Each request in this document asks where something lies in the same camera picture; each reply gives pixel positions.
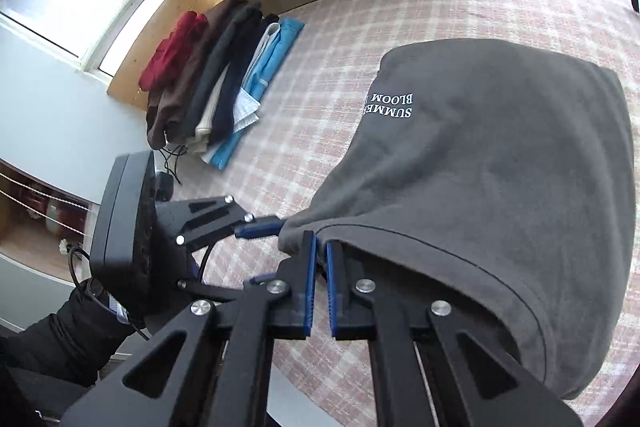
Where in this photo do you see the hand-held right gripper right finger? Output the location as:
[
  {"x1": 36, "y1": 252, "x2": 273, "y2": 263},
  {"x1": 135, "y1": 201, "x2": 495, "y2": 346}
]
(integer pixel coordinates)
[{"x1": 325, "y1": 239, "x2": 583, "y2": 427}]

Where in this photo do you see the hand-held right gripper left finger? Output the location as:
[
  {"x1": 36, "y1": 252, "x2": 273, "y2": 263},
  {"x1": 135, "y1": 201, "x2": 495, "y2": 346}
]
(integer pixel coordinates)
[{"x1": 60, "y1": 229, "x2": 318, "y2": 427}]

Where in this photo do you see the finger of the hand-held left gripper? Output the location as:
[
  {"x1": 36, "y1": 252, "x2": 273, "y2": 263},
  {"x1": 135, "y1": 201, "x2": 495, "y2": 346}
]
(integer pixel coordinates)
[
  {"x1": 177, "y1": 269, "x2": 283, "y2": 303},
  {"x1": 157, "y1": 194, "x2": 287, "y2": 250}
]

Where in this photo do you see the grey flower print t-shirt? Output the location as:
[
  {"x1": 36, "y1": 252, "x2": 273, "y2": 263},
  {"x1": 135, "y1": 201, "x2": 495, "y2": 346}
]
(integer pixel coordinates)
[{"x1": 277, "y1": 38, "x2": 637, "y2": 400}]

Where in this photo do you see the person's left forearm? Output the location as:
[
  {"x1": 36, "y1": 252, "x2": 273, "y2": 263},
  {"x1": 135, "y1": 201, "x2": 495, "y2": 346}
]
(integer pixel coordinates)
[{"x1": 0, "y1": 279, "x2": 146, "y2": 388}]

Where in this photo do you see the stack of folded clothes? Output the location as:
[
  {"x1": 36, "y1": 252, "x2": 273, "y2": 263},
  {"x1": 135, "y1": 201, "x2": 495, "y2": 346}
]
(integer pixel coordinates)
[{"x1": 138, "y1": 0, "x2": 306, "y2": 170}]

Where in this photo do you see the pink plaid bed sheet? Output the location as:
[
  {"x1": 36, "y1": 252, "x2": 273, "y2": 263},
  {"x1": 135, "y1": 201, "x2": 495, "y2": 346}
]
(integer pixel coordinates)
[{"x1": 165, "y1": 0, "x2": 640, "y2": 427}]

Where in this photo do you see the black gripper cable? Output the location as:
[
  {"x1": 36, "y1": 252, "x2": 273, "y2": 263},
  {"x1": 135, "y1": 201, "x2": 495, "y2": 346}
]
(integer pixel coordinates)
[{"x1": 67, "y1": 244, "x2": 151, "y2": 340}]

